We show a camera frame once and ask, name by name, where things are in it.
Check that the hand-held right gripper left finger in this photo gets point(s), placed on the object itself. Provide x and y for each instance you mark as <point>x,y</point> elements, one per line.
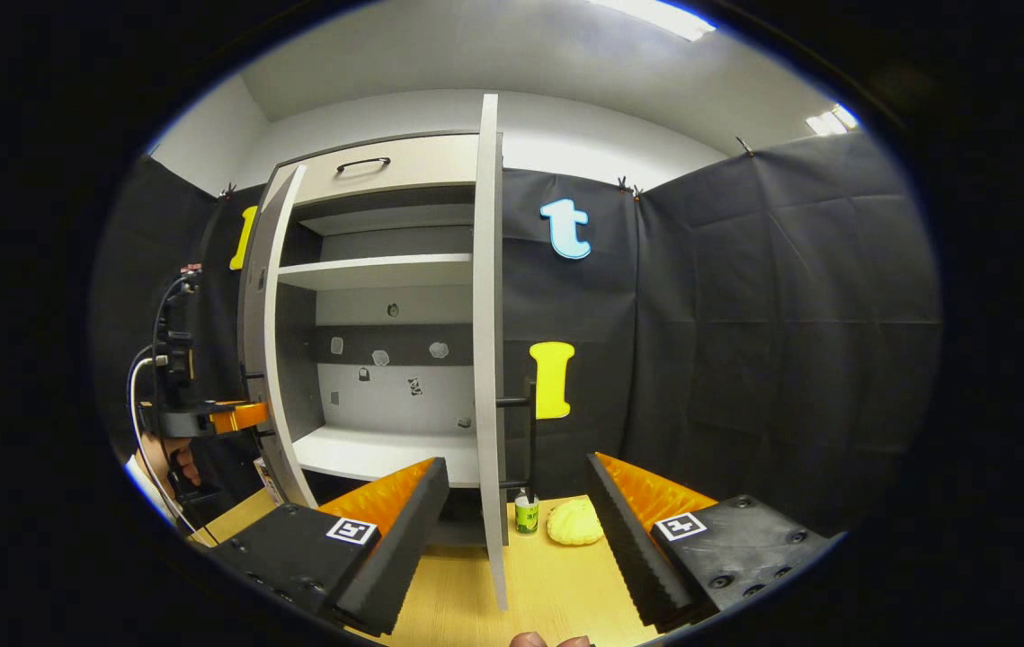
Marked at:
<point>404,530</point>

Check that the beige double-door shoe cabinet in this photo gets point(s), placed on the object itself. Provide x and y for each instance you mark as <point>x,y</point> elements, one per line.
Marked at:
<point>386,395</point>

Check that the small green bottle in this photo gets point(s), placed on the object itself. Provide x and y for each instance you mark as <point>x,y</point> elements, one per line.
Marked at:
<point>526,514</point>

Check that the small ceiling light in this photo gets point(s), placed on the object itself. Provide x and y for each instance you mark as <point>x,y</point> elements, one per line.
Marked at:
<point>832,119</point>

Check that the black backdrop cloth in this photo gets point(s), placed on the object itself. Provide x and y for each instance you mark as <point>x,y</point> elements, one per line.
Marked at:
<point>790,314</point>

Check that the long ceiling light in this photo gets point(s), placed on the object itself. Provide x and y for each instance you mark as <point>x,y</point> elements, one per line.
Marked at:
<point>655,16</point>

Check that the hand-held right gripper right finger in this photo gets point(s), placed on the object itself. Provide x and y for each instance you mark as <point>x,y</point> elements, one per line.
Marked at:
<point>633,539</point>

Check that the yellow bumpy sponge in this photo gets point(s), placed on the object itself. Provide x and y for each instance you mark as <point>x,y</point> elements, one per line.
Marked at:
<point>574,523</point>

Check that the beige cabinet door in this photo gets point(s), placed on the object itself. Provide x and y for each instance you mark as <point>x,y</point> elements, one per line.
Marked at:
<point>489,314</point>
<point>273,359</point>

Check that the white cabinet shelf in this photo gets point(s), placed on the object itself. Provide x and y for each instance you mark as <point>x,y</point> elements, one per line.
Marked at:
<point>386,454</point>
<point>377,270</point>

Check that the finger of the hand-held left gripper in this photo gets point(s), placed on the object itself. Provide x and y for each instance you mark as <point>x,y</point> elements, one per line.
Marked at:
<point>237,417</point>

